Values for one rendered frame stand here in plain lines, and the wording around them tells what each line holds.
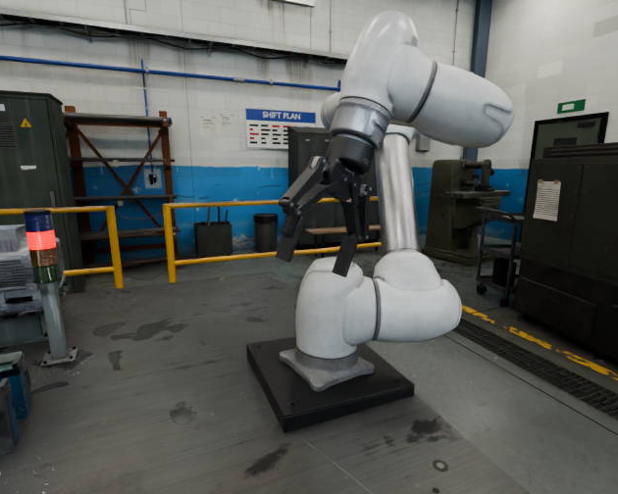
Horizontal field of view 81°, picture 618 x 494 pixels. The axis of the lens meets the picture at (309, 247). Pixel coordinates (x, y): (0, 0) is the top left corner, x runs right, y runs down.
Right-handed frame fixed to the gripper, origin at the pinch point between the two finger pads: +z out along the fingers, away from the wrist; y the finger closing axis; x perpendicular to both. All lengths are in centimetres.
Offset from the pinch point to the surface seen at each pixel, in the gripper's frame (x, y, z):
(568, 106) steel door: 141, 576, -338
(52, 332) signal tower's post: 71, -16, 42
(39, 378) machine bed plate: 63, -18, 51
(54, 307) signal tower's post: 71, -18, 35
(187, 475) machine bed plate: 9.2, -4.2, 42.6
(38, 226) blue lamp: 71, -27, 14
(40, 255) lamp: 71, -24, 22
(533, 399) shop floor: 4, 214, 42
